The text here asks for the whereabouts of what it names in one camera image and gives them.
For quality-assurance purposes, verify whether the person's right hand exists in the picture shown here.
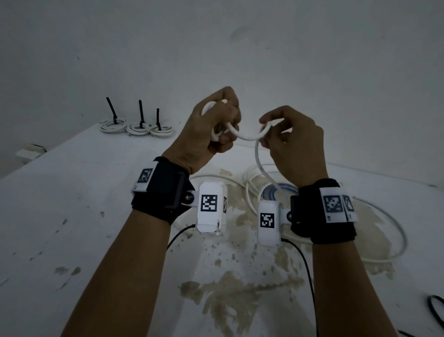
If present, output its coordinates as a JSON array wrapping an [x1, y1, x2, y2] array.
[[258, 105, 329, 188]]

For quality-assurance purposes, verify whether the person's left hand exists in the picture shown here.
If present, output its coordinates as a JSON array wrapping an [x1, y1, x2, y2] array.
[[161, 86, 242, 176]]

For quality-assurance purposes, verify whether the short white cable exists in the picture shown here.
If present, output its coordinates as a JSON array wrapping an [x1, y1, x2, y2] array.
[[99, 119, 128, 134], [201, 99, 285, 204], [148, 125, 174, 138], [126, 122, 152, 137]]

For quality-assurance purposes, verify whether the blue cable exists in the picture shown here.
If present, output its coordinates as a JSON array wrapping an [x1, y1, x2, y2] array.
[[262, 183, 299, 202]]

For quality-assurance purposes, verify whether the long white cable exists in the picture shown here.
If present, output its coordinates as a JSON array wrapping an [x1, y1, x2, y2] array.
[[189, 165, 407, 264]]

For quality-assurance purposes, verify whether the black cable ties bunch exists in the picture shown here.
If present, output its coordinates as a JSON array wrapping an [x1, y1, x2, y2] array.
[[397, 295, 444, 337]]

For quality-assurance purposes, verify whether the person's left forearm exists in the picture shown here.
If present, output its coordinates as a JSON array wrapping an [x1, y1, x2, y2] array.
[[61, 210, 171, 337]]

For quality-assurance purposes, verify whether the person's right forearm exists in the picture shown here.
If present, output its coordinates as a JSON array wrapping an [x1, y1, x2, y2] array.
[[312, 241, 398, 337]]

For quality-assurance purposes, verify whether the white checkered marker tag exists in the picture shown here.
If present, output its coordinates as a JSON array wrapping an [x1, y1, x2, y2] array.
[[319, 187, 358, 224], [132, 161, 159, 192]]

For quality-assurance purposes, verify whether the white power adapter box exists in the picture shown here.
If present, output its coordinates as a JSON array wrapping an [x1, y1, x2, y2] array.
[[15, 144, 48, 161]]

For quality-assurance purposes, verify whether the black wrist strap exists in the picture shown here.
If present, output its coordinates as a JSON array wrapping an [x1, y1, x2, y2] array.
[[131, 156, 196, 225], [290, 178, 358, 245]]

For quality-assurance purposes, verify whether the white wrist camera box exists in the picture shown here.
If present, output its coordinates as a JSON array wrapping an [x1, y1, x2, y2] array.
[[196, 180, 228, 236], [257, 200, 291, 248]]

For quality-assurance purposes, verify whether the black camera cable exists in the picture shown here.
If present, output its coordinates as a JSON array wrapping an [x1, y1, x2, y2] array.
[[167, 224, 197, 249], [281, 237, 318, 337]]

